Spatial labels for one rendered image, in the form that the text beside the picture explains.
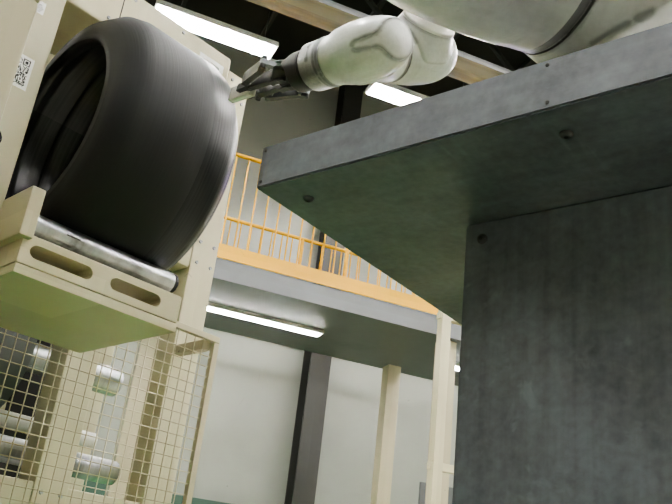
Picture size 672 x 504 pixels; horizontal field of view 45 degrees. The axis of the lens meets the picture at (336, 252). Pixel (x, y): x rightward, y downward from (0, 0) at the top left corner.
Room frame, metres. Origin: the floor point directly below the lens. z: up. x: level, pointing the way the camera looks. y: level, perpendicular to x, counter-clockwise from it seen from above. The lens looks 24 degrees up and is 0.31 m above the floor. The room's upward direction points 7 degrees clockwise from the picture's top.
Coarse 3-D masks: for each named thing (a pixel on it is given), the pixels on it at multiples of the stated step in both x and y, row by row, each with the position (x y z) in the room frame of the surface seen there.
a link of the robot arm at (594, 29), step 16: (608, 0) 0.55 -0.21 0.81; (624, 0) 0.55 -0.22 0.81; (640, 0) 0.55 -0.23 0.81; (656, 0) 0.55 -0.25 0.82; (592, 16) 0.56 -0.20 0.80; (608, 16) 0.56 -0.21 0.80; (624, 16) 0.56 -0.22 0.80; (640, 16) 0.56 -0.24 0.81; (656, 16) 0.55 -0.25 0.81; (576, 32) 0.58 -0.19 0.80; (592, 32) 0.58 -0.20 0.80; (608, 32) 0.57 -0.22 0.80; (624, 32) 0.57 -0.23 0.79; (560, 48) 0.60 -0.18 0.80; (576, 48) 0.60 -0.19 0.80
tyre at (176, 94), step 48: (96, 48) 1.62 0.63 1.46; (144, 48) 1.37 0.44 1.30; (48, 96) 1.71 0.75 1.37; (96, 96) 1.76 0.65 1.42; (144, 96) 1.36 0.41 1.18; (192, 96) 1.43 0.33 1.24; (48, 144) 1.80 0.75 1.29; (96, 144) 1.38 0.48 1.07; (144, 144) 1.39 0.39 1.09; (192, 144) 1.44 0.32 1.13; (48, 192) 1.47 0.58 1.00; (96, 192) 1.42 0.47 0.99; (144, 192) 1.45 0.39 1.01; (192, 192) 1.50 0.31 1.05; (144, 240) 1.53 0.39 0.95; (192, 240) 1.60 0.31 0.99
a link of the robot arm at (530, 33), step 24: (408, 0) 0.56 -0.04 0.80; (432, 0) 0.55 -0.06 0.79; (456, 0) 0.55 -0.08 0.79; (480, 0) 0.54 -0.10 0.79; (504, 0) 0.54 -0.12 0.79; (528, 0) 0.54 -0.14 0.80; (552, 0) 0.55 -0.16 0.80; (576, 0) 0.55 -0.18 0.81; (456, 24) 0.58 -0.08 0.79; (480, 24) 0.57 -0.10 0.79; (504, 24) 0.57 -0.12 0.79; (528, 24) 0.57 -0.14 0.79; (552, 24) 0.57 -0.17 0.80; (576, 24) 0.57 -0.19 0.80; (528, 48) 0.61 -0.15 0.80
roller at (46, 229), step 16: (48, 224) 1.41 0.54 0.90; (48, 240) 1.43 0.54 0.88; (64, 240) 1.44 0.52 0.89; (80, 240) 1.46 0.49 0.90; (96, 240) 1.49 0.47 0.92; (96, 256) 1.49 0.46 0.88; (112, 256) 1.51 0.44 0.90; (128, 256) 1.54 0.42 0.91; (128, 272) 1.55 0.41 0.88; (144, 272) 1.57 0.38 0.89; (160, 272) 1.59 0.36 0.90
